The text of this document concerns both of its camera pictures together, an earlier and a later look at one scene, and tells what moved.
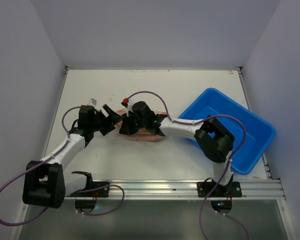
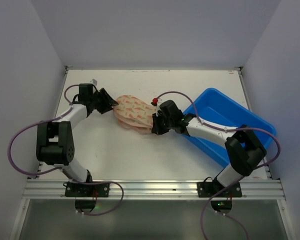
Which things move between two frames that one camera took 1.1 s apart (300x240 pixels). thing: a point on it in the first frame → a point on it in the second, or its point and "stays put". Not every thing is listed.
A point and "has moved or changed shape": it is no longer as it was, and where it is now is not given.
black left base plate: (103, 192) stays put
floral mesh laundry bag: (143, 135) has moved or changed shape
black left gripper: (103, 124) → (101, 100)
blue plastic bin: (260, 132) stays put
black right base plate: (233, 189) stays put
